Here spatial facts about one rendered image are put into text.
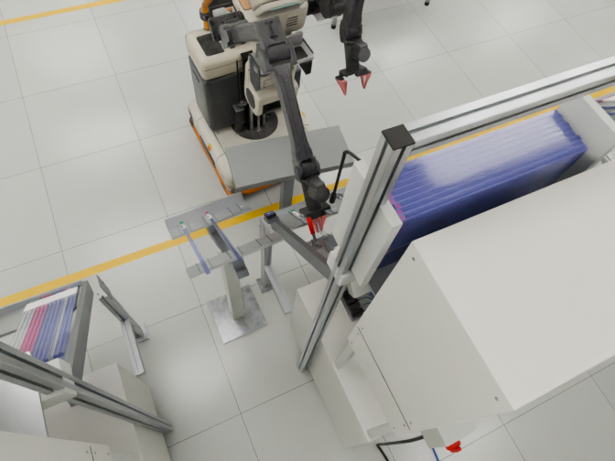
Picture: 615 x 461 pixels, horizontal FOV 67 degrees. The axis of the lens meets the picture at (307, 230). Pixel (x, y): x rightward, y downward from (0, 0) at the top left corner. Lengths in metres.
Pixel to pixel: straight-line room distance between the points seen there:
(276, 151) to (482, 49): 2.30
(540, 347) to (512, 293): 0.10
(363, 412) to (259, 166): 1.20
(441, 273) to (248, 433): 1.77
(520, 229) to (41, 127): 3.01
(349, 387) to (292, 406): 0.65
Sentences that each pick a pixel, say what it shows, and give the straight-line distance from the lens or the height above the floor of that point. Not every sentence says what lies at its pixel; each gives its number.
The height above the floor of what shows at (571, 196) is 1.72.
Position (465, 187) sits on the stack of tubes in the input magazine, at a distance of 1.04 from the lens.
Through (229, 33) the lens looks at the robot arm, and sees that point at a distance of 1.83.
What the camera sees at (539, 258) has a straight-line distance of 0.95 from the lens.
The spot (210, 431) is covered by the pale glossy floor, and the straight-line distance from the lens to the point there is 2.48.
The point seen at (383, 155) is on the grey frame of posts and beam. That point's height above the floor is 1.85.
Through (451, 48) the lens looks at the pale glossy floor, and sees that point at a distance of 4.05.
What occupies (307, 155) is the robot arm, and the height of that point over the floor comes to 1.20.
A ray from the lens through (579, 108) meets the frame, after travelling 1.29.
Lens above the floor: 2.46
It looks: 62 degrees down
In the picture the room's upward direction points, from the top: 11 degrees clockwise
